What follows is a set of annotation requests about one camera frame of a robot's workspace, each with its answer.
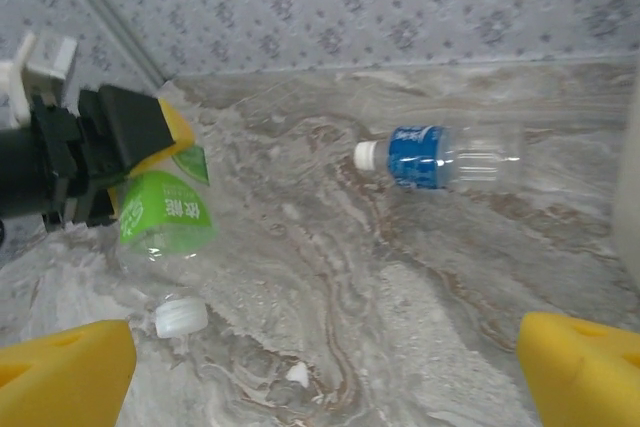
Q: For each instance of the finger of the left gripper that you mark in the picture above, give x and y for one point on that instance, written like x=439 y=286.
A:
x=95 y=207
x=130 y=132

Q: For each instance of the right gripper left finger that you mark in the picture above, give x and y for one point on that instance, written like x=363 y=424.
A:
x=60 y=377

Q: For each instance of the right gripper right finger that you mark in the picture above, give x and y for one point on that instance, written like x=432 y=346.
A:
x=585 y=377

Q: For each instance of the green label clear plastic bottle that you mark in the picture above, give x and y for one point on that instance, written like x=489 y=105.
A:
x=165 y=207

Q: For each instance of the white ribbed plastic bin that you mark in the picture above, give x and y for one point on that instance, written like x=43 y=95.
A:
x=629 y=197

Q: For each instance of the small white scrap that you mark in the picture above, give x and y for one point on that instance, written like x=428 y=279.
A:
x=298 y=374

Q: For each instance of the blue label clear plastic bottle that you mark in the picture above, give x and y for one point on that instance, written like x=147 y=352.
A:
x=415 y=157

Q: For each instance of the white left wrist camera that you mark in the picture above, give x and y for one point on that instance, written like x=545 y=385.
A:
x=45 y=57

